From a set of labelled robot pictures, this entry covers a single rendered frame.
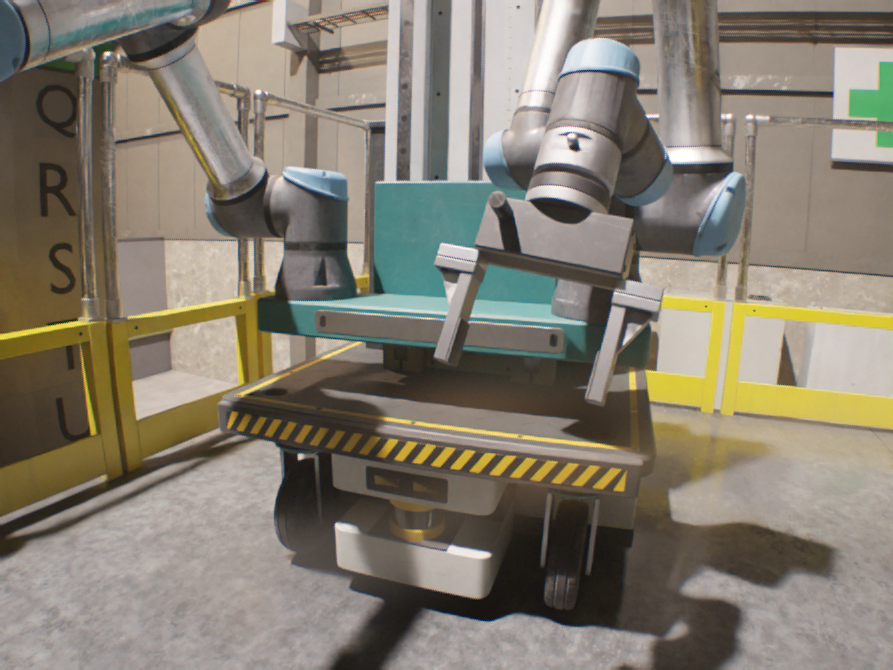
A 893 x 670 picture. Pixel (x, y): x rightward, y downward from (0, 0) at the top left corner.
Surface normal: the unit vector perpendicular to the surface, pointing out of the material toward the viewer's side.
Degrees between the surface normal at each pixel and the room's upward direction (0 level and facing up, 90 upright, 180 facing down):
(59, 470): 90
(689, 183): 100
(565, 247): 67
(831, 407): 90
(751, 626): 0
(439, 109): 90
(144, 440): 90
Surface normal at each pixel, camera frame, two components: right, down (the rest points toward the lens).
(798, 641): 0.02, -0.98
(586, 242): -0.34, -0.25
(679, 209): -0.66, 0.28
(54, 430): 0.91, 0.09
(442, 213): -0.31, 0.16
